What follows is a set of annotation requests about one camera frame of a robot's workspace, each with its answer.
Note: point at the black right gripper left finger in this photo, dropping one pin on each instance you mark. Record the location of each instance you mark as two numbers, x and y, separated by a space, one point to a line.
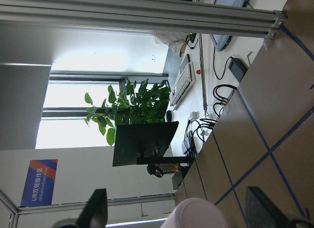
94 214

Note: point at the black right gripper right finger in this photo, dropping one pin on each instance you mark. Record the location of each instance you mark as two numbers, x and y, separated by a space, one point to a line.
261 212

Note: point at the pink plastic cup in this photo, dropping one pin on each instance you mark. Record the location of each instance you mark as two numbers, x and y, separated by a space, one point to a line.
195 213

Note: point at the black monitor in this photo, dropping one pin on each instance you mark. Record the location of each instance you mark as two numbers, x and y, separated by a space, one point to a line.
145 144

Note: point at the green potted plant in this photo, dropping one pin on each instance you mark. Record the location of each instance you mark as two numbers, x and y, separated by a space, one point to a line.
129 107

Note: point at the black power adapter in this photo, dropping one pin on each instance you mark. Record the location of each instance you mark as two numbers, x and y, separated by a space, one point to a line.
237 68

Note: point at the white keyboard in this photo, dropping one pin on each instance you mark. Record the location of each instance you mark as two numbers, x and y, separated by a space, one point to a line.
183 83

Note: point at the blue red wall sign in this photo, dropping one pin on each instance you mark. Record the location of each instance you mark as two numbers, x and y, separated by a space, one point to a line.
39 184

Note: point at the aluminium frame post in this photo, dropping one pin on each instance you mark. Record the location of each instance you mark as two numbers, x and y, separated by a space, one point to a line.
165 15

